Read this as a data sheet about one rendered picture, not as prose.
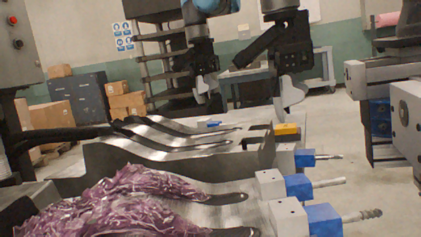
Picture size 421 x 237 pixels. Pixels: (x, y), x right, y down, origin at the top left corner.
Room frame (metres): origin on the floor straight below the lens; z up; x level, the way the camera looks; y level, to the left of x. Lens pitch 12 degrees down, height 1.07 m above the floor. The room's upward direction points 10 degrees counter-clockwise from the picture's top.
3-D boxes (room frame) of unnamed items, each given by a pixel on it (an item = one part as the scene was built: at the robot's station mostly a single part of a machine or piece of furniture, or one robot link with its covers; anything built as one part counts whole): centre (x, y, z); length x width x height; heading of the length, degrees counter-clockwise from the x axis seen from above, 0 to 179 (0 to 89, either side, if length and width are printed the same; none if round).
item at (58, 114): (5.10, 2.81, 0.37); 1.20 x 0.82 x 0.74; 85
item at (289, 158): (0.67, -0.20, 0.83); 0.13 x 0.05 x 0.05; 67
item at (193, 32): (1.16, -0.01, 1.15); 0.08 x 0.08 x 0.05
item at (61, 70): (7.56, 3.09, 1.26); 0.42 x 0.33 x 0.29; 77
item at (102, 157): (0.78, 0.12, 0.87); 0.50 x 0.26 x 0.14; 72
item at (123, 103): (7.34, 1.68, 0.42); 0.86 x 0.33 x 0.83; 77
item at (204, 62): (1.16, -0.01, 1.07); 0.09 x 0.08 x 0.12; 64
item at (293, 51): (0.68, -0.18, 1.07); 0.09 x 0.08 x 0.12; 67
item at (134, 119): (0.77, 0.11, 0.92); 0.35 x 0.16 x 0.09; 72
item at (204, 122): (1.15, -0.02, 0.83); 0.13 x 0.05 x 0.05; 64
